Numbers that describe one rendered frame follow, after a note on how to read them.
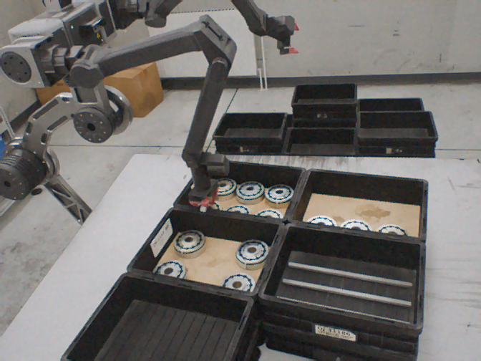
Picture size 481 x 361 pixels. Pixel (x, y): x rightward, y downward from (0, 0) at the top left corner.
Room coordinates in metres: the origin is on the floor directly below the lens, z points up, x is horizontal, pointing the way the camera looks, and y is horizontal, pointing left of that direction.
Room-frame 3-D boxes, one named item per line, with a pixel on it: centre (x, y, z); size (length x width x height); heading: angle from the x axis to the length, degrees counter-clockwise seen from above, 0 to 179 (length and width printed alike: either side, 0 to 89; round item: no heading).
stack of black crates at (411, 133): (2.11, -0.87, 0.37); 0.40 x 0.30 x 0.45; 73
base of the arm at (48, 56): (1.25, 0.45, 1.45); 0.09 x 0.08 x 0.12; 163
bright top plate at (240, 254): (1.02, -0.01, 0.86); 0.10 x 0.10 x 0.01
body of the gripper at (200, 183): (1.25, 0.13, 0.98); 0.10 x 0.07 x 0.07; 154
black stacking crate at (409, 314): (0.83, -0.24, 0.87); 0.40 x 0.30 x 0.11; 66
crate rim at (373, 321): (0.83, -0.24, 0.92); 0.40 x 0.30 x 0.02; 66
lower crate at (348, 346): (0.83, -0.24, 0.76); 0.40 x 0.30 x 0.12; 66
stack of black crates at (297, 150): (2.22, -0.49, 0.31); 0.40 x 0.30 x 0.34; 73
